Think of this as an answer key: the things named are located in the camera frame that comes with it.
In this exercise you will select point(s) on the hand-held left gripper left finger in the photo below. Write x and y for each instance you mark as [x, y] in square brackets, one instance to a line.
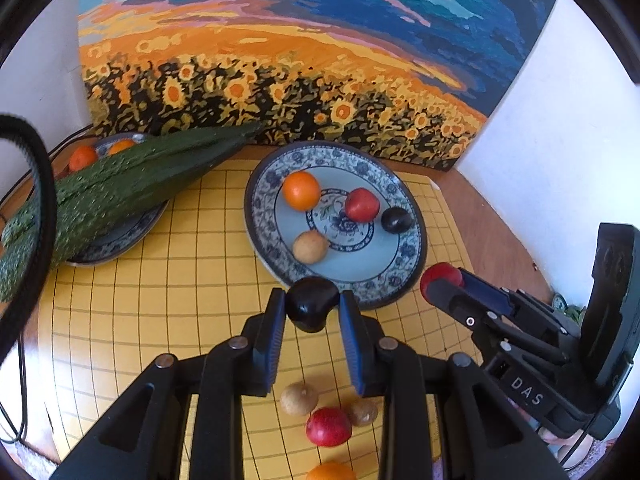
[272, 340]

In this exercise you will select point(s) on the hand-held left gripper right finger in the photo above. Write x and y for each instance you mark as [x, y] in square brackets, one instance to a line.
[352, 345]

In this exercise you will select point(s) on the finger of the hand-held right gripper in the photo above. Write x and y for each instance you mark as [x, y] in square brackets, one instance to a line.
[487, 295]
[460, 305]

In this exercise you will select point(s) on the small red fruit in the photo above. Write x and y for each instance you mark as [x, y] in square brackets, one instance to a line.
[440, 275]
[328, 426]

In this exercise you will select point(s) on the dark purple plum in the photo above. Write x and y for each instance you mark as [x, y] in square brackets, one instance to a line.
[396, 220]
[310, 300]

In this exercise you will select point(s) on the large blue patterned plate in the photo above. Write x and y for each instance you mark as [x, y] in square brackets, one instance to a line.
[370, 265]

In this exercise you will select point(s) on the brown longan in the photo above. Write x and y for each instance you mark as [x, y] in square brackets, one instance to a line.
[298, 399]
[310, 246]
[363, 411]

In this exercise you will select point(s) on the orange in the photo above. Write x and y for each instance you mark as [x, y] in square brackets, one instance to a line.
[330, 472]
[121, 147]
[82, 158]
[301, 190]

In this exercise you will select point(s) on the large red pear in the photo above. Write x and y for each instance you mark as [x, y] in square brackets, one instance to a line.
[361, 205]

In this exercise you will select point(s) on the green patterned object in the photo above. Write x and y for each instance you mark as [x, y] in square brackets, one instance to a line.
[567, 306]

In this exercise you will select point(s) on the yellow grid game board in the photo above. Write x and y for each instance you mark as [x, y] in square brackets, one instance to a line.
[150, 310]

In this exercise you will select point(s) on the small blue patterned plate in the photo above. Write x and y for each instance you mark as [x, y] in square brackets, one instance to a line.
[125, 237]

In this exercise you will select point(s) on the green bitter gourd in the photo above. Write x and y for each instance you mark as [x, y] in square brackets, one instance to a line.
[125, 185]

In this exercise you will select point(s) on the sunflower field painting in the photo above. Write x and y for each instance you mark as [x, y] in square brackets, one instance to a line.
[300, 35]

